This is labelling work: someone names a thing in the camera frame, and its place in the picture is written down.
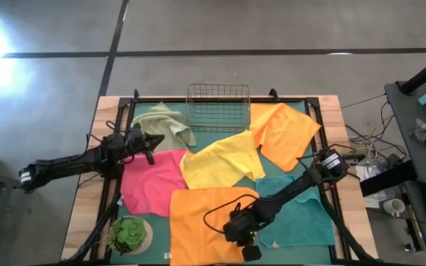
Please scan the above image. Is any dark wire basket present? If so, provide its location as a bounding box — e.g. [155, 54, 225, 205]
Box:
[184, 83, 251, 134]

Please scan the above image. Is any white mug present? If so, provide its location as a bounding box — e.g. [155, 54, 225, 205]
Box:
[382, 197, 406, 219]

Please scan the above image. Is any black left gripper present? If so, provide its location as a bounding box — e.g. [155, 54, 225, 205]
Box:
[126, 123, 166, 157]

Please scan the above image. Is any grey side desk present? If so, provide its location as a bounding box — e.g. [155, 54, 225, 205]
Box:
[384, 80, 426, 266]

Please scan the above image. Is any potted green succulent plant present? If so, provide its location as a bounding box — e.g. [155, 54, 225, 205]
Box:
[106, 215, 154, 256]

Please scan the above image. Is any black monitor pole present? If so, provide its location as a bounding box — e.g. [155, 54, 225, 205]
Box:
[399, 50, 426, 95]

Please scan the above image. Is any teal microfiber towel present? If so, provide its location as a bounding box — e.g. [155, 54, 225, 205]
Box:
[255, 174, 337, 249]

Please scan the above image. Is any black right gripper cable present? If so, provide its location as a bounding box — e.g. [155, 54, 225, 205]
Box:
[202, 194, 260, 236]

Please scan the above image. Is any black desk leg bar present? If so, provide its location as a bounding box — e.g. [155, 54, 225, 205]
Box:
[359, 159, 418, 197]

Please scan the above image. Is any light green microfiber towel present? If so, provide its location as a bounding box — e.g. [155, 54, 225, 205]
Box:
[130, 101, 198, 152]

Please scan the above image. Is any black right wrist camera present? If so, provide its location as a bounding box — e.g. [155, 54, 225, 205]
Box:
[241, 244, 263, 262]

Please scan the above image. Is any pink microfiber towel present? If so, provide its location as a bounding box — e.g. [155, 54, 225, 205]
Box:
[119, 149, 190, 218]

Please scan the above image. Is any orange microfiber towel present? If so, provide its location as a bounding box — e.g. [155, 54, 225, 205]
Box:
[169, 186, 260, 266]
[248, 102, 322, 173]

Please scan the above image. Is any yellow microfiber towel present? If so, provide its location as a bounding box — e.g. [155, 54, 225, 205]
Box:
[178, 129, 266, 191]

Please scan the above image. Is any black metal rig frame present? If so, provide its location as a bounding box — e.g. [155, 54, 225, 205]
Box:
[60, 87, 388, 266]

